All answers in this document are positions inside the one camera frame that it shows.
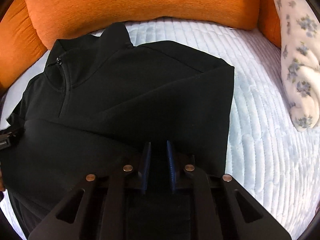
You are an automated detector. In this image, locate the black zip-neck sweater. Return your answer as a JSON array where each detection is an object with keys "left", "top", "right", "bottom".
[{"left": 1, "top": 23, "right": 234, "bottom": 236}]

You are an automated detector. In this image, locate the left hand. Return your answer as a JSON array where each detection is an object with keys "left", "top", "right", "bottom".
[{"left": 0, "top": 171, "right": 5, "bottom": 192}]

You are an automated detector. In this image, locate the orange pillow at left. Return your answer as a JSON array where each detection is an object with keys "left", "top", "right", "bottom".
[{"left": 0, "top": 0, "right": 47, "bottom": 95}]

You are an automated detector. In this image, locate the large orange pillow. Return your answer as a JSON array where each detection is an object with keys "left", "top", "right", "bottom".
[{"left": 25, "top": 0, "right": 260, "bottom": 48}]

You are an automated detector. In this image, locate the orange pillow at right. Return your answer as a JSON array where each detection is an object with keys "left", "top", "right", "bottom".
[{"left": 258, "top": 0, "right": 281, "bottom": 48}]

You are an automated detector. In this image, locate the white blue floral pillow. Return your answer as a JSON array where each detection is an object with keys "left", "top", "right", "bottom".
[{"left": 274, "top": 0, "right": 319, "bottom": 132}]

